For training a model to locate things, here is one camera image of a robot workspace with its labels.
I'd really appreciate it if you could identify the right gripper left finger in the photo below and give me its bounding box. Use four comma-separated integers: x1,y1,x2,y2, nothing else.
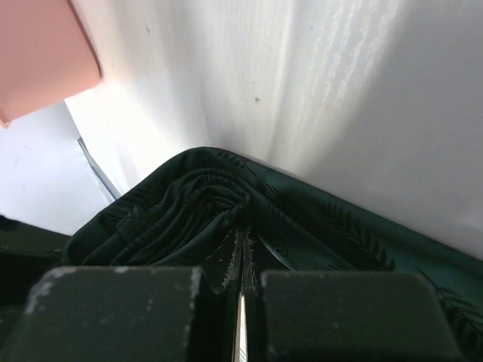
1,220,241,361

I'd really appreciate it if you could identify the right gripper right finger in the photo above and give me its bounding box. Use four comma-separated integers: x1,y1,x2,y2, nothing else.
241,225,463,362

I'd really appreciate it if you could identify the dark green tie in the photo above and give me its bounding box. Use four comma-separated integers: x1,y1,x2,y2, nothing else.
62,147,482,361

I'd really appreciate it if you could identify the pink compartment tray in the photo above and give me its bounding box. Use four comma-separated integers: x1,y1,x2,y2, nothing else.
1,1,101,127

